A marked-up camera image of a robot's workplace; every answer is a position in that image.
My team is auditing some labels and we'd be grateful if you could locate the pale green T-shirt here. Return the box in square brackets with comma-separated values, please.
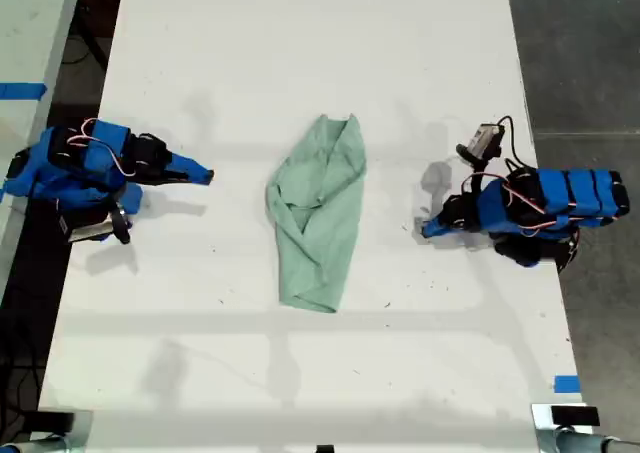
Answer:
[264, 112, 369, 315]

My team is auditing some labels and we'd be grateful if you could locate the blue tape strip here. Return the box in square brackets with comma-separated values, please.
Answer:
[553, 374, 582, 395]
[0, 81, 49, 101]

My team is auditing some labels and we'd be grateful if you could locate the white side table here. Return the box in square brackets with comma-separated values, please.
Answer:
[0, 0, 85, 294]

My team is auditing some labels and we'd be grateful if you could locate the metal table clamp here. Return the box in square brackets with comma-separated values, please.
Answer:
[27, 408, 95, 444]
[530, 401, 602, 453]

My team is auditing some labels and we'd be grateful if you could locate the small black box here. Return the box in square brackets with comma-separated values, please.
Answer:
[35, 409, 77, 435]
[549, 405, 601, 428]

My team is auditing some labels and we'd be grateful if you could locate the red and white arm wire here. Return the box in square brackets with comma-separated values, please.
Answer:
[67, 117, 139, 179]
[459, 171, 574, 237]

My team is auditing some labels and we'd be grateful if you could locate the black camera stalk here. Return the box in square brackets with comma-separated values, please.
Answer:
[109, 201, 134, 246]
[455, 143, 496, 195]

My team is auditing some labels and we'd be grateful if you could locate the grey camera box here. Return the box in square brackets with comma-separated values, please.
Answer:
[58, 216, 115, 245]
[467, 121, 505, 160]

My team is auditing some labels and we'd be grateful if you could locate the black camera cable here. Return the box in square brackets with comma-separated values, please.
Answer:
[497, 114, 527, 175]

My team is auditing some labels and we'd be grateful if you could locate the black floor cable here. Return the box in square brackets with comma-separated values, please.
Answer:
[63, 0, 110, 73]

